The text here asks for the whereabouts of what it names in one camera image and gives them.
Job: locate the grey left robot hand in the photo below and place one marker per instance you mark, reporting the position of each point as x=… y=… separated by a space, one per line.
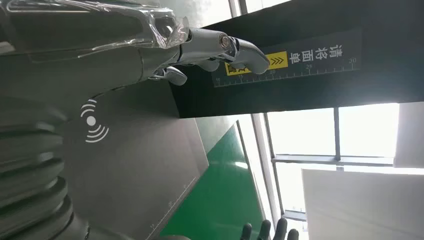
x=82 y=66

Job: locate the white panel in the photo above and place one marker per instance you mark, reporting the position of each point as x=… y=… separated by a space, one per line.
x=364 y=205

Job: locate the black inbound scanner machine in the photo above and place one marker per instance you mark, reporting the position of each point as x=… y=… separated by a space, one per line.
x=132 y=165

